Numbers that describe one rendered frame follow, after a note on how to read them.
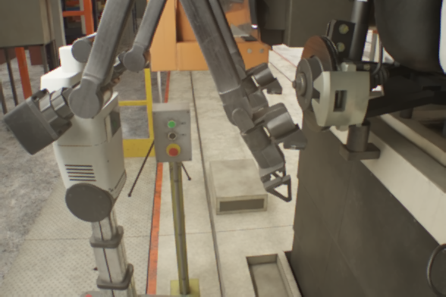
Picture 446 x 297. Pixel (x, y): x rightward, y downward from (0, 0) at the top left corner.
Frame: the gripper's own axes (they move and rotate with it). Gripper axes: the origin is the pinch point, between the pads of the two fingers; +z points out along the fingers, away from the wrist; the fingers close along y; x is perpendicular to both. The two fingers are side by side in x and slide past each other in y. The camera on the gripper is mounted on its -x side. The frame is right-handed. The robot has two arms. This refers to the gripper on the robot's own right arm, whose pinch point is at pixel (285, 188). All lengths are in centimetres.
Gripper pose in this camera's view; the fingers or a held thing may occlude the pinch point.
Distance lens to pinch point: 93.7
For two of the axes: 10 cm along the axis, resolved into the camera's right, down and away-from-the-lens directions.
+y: 0.2, -3.9, 9.2
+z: 5.0, 8.0, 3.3
